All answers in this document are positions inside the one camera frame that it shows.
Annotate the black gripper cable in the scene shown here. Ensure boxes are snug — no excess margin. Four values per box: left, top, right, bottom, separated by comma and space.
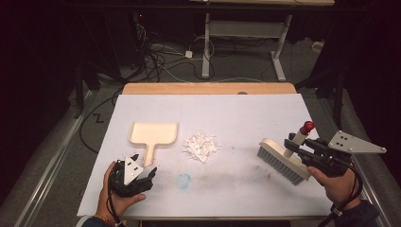
106, 185, 125, 227
317, 162, 364, 227

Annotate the person's left hand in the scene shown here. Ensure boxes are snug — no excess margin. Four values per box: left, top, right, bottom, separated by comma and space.
96, 161, 147, 221

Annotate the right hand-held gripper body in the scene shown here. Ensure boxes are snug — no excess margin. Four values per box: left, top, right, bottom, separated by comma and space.
302, 130, 388, 178

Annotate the aluminium rail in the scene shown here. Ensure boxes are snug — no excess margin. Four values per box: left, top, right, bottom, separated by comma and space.
21, 90, 95, 227

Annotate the person's right hand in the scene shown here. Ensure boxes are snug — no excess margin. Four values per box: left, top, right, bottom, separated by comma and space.
306, 165, 361, 206

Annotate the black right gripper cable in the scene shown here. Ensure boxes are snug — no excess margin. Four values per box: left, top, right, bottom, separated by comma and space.
317, 162, 364, 227

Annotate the white table cover sheet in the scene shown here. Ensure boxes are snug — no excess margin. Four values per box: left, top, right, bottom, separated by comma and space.
77, 93, 334, 219

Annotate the cream dustpan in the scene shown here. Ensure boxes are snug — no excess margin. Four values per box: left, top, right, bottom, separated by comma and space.
128, 121, 180, 167

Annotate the wooden table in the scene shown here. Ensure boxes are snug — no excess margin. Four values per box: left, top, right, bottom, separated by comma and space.
121, 81, 298, 96

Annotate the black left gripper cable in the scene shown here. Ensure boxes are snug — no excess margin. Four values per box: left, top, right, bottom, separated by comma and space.
106, 185, 125, 227

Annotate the pile of white paper scraps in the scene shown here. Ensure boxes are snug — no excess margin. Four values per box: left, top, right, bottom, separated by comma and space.
182, 131, 222, 164

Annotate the tangle of floor cables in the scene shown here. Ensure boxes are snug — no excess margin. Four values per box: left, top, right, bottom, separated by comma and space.
131, 12, 218, 83

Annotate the black floor cable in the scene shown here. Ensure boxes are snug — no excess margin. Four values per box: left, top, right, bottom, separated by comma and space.
78, 89, 125, 155

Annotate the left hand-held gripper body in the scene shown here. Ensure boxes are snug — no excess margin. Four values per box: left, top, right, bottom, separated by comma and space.
108, 156, 155, 199

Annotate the cream brush with red-tipped handle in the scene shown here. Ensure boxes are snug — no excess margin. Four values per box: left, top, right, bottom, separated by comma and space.
256, 120, 316, 186

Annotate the white metal desk frame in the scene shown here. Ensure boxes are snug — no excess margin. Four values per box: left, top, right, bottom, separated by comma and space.
200, 11, 293, 82

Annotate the black metal stand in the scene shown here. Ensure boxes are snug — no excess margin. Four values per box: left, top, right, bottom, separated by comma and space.
73, 60, 88, 120

